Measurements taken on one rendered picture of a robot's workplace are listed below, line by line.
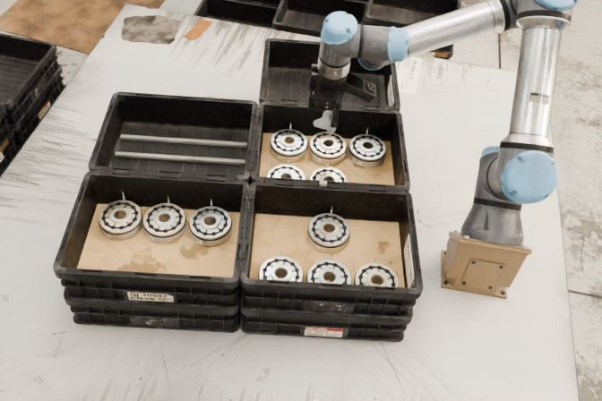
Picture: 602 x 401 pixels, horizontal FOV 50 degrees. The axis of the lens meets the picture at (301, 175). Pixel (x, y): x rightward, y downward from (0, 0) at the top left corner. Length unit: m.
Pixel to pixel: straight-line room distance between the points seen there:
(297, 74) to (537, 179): 0.89
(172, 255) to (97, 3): 2.59
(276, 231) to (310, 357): 0.31
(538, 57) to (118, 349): 1.16
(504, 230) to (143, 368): 0.90
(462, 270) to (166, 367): 0.76
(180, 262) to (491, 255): 0.75
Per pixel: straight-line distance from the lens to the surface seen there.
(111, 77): 2.28
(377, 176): 1.76
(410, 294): 1.43
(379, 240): 1.62
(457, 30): 1.62
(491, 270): 1.68
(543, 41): 1.53
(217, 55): 2.34
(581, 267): 2.89
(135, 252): 1.59
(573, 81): 3.81
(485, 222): 1.61
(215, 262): 1.55
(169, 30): 2.46
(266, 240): 1.59
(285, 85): 2.01
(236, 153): 1.79
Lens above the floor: 2.10
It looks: 47 degrees down
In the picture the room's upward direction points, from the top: 6 degrees clockwise
